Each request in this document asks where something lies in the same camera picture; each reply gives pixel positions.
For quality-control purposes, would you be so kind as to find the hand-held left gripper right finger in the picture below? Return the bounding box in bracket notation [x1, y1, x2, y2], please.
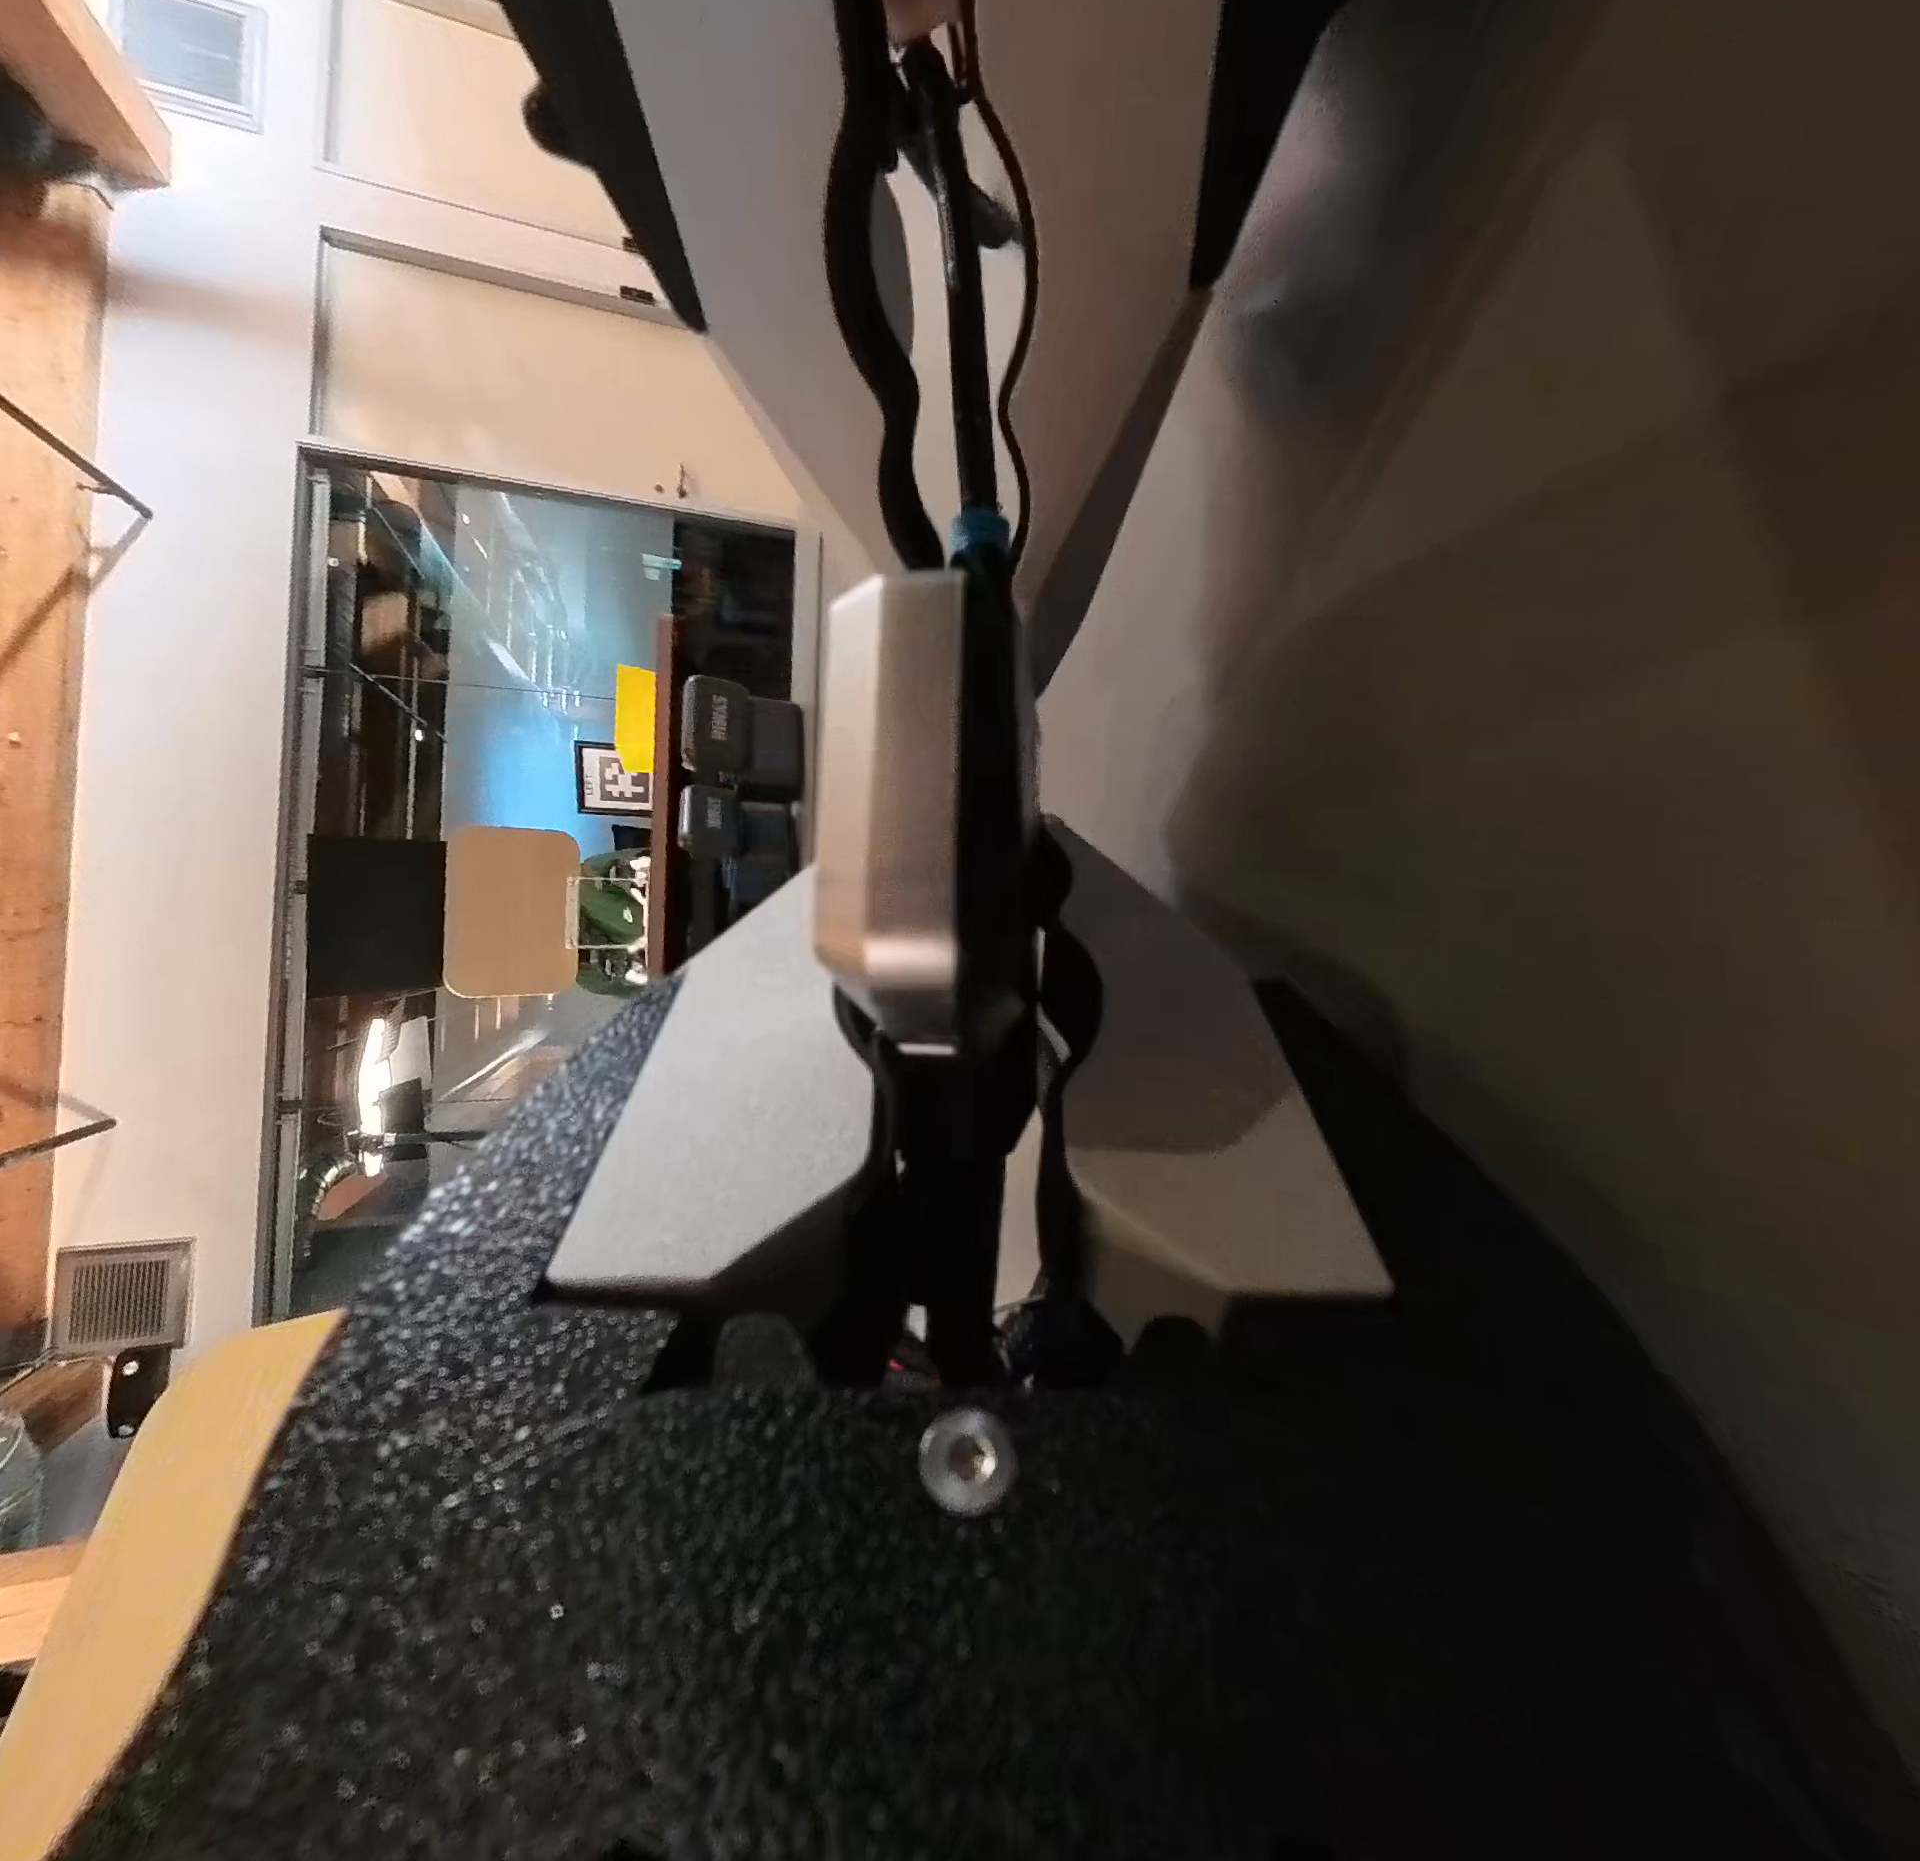
[1032, 813, 1399, 1309]

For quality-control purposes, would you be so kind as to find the brown wooden desk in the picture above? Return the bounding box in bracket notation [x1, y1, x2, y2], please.
[651, 616, 693, 980]

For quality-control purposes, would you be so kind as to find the tan rounded board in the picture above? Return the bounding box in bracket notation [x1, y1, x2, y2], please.
[445, 825, 580, 997]

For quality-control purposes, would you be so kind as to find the green white fabric bundle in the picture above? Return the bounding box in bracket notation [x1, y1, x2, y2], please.
[576, 856, 659, 989]

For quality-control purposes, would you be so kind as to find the black silver HDMI switch box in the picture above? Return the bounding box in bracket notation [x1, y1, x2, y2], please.
[812, 567, 1049, 1060]

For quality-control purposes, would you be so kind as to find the black braided HDMI cable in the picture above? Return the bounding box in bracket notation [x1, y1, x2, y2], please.
[882, 32, 1041, 565]

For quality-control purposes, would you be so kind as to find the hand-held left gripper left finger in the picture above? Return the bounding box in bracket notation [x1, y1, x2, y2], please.
[532, 863, 900, 1311]

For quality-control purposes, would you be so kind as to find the white wall vent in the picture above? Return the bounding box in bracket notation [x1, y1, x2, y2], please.
[110, 0, 268, 131]

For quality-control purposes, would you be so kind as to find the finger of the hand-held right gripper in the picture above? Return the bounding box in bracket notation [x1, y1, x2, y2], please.
[960, 0, 1236, 666]
[590, 0, 946, 577]

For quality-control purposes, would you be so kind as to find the white door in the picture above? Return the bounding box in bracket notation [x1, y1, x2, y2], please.
[305, 224, 822, 529]
[322, 0, 678, 321]

